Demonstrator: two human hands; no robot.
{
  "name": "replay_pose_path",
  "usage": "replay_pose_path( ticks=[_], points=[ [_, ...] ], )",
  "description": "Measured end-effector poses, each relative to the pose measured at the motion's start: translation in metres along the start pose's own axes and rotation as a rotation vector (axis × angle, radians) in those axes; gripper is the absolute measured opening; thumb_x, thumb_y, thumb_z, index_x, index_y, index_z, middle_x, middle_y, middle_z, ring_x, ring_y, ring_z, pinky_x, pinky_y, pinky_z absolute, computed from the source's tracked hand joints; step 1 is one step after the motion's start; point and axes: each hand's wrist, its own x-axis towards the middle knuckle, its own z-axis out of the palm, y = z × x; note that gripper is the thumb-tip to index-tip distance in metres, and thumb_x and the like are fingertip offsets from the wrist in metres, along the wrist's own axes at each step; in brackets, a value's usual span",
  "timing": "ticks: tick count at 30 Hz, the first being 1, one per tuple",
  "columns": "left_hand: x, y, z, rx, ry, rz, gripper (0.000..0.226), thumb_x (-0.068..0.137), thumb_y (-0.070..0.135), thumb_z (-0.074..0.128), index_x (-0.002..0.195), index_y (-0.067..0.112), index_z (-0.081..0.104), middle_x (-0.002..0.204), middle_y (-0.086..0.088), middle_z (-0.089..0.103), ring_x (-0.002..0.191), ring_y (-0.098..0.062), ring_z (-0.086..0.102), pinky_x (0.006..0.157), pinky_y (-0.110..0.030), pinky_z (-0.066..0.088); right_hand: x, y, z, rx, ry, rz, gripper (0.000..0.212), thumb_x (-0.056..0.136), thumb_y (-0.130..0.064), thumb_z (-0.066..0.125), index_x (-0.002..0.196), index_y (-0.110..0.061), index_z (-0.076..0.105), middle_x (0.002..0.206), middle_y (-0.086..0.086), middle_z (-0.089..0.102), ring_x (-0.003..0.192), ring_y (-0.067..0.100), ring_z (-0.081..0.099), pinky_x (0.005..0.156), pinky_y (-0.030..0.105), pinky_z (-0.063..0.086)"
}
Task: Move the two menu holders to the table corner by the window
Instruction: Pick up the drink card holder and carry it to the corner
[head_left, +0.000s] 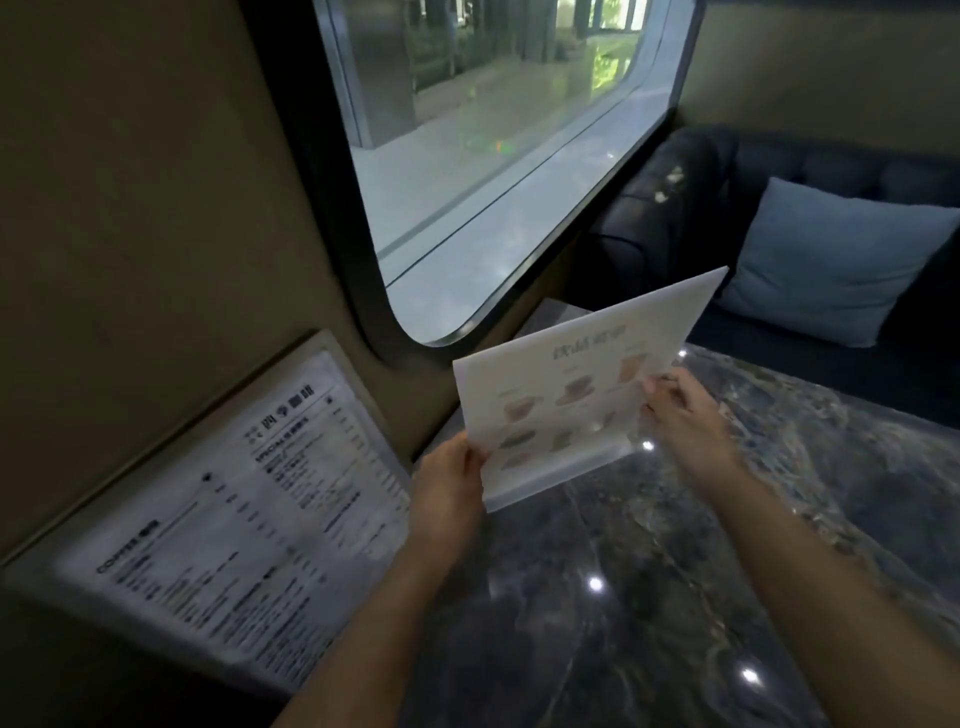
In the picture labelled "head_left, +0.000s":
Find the metal-framed text menu stand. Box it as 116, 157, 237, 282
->
0, 328, 414, 699

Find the grey-blue cushion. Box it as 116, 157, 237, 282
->
716, 176, 960, 349

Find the person's right forearm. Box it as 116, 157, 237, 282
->
704, 457, 960, 728

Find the beige booth partition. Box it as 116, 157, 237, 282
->
678, 0, 960, 159

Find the person's left forearm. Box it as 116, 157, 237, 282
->
269, 532, 463, 728

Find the person's left hand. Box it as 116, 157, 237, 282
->
408, 431, 489, 560

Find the person's right hand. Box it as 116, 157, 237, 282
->
639, 367, 744, 489

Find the dark tufted leather sofa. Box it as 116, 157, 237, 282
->
581, 123, 960, 433

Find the clear acrylic picture menu stand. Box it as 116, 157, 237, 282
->
452, 266, 730, 515

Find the dark marble table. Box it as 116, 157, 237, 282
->
397, 298, 960, 728

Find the rounded glass window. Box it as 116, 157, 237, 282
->
239, 0, 706, 376

